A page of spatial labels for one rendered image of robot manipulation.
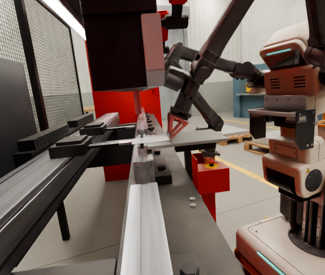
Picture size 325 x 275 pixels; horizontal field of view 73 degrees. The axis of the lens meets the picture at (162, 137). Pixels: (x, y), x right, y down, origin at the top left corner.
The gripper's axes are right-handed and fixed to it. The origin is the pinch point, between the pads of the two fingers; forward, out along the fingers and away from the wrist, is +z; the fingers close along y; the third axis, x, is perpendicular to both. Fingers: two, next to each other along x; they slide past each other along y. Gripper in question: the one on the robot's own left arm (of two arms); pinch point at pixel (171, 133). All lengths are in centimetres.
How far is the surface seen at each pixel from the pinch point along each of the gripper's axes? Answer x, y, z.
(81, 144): -26.6, 7.5, 12.7
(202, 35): 120, -832, -296
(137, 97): -15.6, 6.0, -7.7
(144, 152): -7.2, 8.5, 7.7
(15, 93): -63, -20, 10
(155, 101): 5, -214, -4
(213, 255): 7.4, 44.0, 11.7
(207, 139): 10.0, 9.3, -3.6
